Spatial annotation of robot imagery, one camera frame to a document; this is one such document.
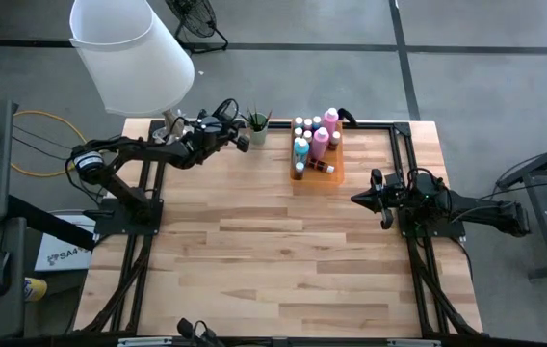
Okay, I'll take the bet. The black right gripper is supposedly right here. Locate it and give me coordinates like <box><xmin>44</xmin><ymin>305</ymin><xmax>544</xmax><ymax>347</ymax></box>
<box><xmin>350</xmin><ymin>168</ymin><xmax>422</xmax><ymax>231</ymax></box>

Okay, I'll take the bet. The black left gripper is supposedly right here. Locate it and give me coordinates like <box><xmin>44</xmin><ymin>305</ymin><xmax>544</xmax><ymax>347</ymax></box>
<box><xmin>191</xmin><ymin>114</ymin><xmax>252</xmax><ymax>163</ymax></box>

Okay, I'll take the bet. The pink large paint bottle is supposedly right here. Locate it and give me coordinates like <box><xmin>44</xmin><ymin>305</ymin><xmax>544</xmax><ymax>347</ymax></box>
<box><xmin>323</xmin><ymin>106</ymin><xmax>342</xmax><ymax>138</ymax></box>
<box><xmin>308</xmin><ymin>126</ymin><xmax>331</xmax><ymax>162</ymax></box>

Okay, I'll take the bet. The teal large paint bottle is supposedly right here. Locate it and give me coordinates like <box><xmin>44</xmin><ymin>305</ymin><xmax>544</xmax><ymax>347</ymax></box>
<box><xmin>292</xmin><ymin>137</ymin><xmax>311</xmax><ymax>169</ymax></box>

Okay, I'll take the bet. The green plastic cup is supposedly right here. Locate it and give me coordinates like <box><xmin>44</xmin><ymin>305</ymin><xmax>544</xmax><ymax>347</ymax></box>
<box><xmin>247</xmin><ymin>114</ymin><xmax>271</xmax><ymax>147</ymax></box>

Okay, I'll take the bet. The orange translucent plastic bin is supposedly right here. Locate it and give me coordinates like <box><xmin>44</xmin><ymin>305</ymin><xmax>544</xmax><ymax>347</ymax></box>
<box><xmin>290</xmin><ymin>119</ymin><xmax>346</xmax><ymax>187</ymax></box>

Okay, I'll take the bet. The white shade silver table lamp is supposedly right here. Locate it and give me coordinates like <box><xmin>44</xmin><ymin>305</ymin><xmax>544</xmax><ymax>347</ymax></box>
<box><xmin>68</xmin><ymin>0</ymin><xmax>198</xmax><ymax>146</ymax></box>

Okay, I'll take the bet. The black floor fan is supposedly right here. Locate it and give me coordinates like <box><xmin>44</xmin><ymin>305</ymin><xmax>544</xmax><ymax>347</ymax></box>
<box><xmin>164</xmin><ymin>0</ymin><xmax>230</xmax><ymax>53</ymax></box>

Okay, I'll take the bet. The black metal table stand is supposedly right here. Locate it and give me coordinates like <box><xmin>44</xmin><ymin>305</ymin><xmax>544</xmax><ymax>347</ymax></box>
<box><xmin>494</xmin><ymin>130</ymin><xmax>547</xmax><ymax>281</ymax></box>

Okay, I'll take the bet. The white cardboard box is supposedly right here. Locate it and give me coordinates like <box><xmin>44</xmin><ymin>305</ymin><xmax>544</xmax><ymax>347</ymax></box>
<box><xmin>34</xmin><ymin>213</ymin><xmax>97</xmax><ymax>273</ymax></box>

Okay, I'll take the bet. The yellow can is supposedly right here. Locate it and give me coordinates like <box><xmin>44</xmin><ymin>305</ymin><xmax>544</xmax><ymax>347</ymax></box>
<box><xmin>23</xmin><ymin>277</ymin><xmax>49</xmax><ymax>304</ymax></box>

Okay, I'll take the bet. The black clamp handle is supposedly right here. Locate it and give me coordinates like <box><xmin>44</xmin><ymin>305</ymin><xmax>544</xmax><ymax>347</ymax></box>
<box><xmin>338</xmin><ymin>107</ymin><xmax>359</xmax><ymax>127</ymax></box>

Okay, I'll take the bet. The black cable bundle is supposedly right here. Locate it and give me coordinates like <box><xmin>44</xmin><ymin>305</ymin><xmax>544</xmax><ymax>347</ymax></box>
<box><xmin>80</xmin><ymin>233</ymin><xmax>152</xmax><ymax>334</ymax></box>
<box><xmin>405</xmin><ymin>235</ymin><xmax>480</xmax><ymax>334</ymax></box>

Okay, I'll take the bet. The silver metal bracket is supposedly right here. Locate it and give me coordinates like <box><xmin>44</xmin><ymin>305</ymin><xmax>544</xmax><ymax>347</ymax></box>
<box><xmin>117</xmin><ymin>336</ymin><xmax>174</xmax><ymax>347</ymax></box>
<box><xmin>387</xmin><ymin>338</ymin><xmax>442</xmax><ymax>347</ymax></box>

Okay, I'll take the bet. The yellow extension cable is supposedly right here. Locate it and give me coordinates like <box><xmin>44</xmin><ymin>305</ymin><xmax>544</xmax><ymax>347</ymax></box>
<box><xmin>0</xmin><ymin>78</ymin><xmax>92</xmax><ymax>178</ymax></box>

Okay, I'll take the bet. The black cabled handheld device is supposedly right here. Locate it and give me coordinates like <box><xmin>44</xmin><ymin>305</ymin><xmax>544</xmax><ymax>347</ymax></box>
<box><xmin>175</xmin><ymin>316</ymin><xmax>227</xmax><ymax>347</ymax></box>

